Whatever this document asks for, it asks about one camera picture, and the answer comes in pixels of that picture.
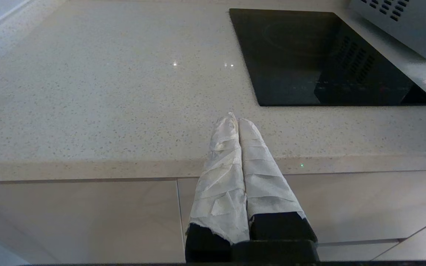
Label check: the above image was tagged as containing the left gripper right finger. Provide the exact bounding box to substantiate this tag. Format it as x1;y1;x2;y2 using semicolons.
238;118;318;243

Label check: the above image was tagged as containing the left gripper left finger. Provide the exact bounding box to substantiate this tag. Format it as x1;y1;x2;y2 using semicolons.
185;112;250;263

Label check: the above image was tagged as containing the silver black microwave oven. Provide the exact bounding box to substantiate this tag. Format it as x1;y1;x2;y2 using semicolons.
348;0;426;69

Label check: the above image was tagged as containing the black induction cooktop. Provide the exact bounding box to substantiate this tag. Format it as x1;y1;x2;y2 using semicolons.
229;8;426;107

